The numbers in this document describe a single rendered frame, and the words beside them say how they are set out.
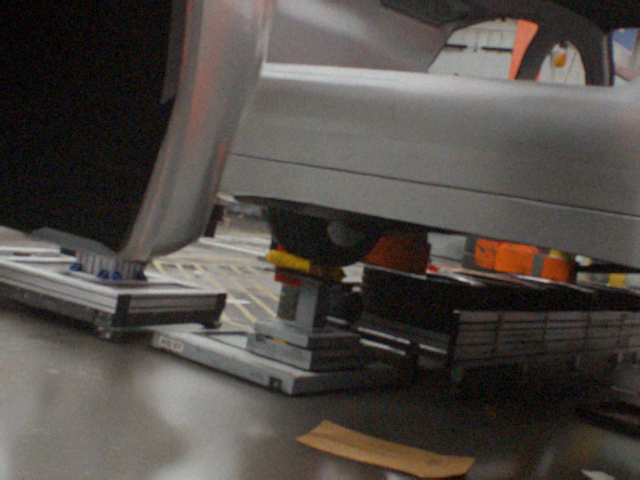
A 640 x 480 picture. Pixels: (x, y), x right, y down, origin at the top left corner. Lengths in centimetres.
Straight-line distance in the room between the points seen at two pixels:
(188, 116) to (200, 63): 5
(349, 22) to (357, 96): 115
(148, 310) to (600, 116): 259
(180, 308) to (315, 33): 162
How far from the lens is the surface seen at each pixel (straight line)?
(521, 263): 626
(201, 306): 474
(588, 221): 247
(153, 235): 81
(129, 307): 430
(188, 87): 81
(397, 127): 267
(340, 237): 418
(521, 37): 650
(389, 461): 309
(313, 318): 405
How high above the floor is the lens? 83
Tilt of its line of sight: 3 degrees down
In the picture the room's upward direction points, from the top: 10 degrees clockwise
